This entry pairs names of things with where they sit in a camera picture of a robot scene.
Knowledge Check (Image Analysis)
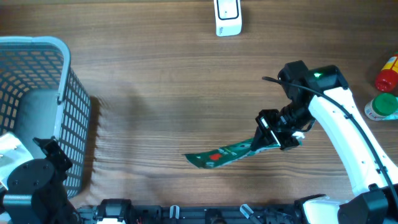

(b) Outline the green 3M gloves package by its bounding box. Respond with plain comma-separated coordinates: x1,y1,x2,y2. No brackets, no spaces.
184,139,280,169

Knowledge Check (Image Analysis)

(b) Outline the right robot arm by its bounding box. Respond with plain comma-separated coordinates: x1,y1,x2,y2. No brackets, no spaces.
251,61,397,223

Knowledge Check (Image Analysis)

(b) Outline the grey plastic shopping basket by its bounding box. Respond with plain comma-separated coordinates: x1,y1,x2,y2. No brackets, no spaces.
1,36,91,198

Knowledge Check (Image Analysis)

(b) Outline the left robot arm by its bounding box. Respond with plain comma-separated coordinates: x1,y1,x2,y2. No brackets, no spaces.
1,133,82,224

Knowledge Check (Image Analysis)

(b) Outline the green lid jar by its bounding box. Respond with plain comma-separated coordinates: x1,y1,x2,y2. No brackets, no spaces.
364,93,397,121

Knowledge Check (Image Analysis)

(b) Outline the white barcode scanner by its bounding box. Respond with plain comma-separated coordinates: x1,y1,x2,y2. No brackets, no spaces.
213,0,243,37

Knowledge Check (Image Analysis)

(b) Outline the yellow red sauce bottle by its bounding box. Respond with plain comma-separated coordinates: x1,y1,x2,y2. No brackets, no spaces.
374,52,397,92

